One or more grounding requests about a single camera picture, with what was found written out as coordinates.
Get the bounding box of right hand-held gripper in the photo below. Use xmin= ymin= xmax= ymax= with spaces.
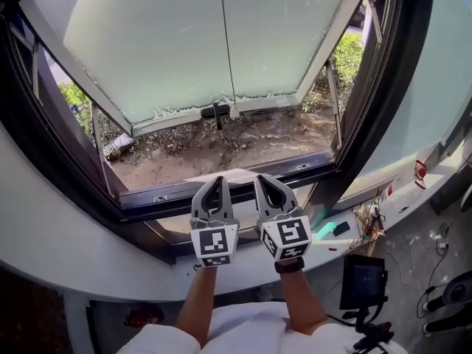
xmin=253 ymin=174 xmax=313 ymax=263

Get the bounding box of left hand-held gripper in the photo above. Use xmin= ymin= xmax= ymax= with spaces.
xmin=189 ymin=175 xmax=240 ymax=269

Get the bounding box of person's right forearm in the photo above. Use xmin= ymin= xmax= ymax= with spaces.
xmin=278 ymin=270 xmax=330 ymax=336

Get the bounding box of person's left forearm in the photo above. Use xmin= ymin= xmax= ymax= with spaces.
xmin=176 ymin=266 xmax=219 ymax=341

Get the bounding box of metal window stay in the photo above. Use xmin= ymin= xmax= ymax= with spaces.
xmin=325 ymin=60 xmax=343 ymax=151
xmin=90 ymin=103 xmax=116 ymax=199

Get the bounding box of black monitor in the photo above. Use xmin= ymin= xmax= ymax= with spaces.
xmin=339 ymin=254 xmax=389 ymax=311

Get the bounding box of white window sill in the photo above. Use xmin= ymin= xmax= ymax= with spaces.
xmin=0 ymin=123 xmax=444 ymax=302

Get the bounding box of frosted glass window sash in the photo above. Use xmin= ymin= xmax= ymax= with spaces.
xmin=18 ymin=0 xmax=374 ymax=138

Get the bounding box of frosted fixed window pane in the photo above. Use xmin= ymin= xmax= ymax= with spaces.
xmin=339 ymin=0 xmax=472 ymax=199

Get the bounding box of mint green bottle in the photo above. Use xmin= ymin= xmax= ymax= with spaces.
xmin=315 ymin=221 xmax=337 ymax=240

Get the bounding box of white outdoor litter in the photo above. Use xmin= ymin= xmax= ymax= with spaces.
xmin=103 ymin=134 xmax=134 ymax=160

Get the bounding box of clear plastic water jug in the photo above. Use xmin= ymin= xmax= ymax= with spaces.
xmin=379 ymin=159 xmax=429 ymax=215

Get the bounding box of red fire extinguisher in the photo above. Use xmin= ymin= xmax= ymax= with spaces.
xmin=123 ymin=308 xmax=165 ymax=328

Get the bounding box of person's white shirt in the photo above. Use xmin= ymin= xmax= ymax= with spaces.
xmin=117 ymin=300 xmax=403 ymax=354

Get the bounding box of green shrub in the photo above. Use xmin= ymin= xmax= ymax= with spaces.
xmin=302 ymin=31 xmax=365 ymax=114

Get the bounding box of grey round stool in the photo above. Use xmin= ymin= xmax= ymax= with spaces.
xmin=442 ymin=276 xmax=472 ymax=306

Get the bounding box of black window handle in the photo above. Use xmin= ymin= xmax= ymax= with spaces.
xmin=201 ymin=103 xmax=232 ymax=131

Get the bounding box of tangle of wires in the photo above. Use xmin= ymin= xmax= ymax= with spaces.
xmin=349 ymin=188 xmax=386 ymax=251

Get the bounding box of black camera rig mount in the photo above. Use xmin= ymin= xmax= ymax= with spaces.
xmin=327 ymin=306 xmax=396 ymax=354

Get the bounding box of black charger cable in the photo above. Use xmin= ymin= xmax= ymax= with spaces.
xmin=416 ymin=222 xmax=453 ymax=319

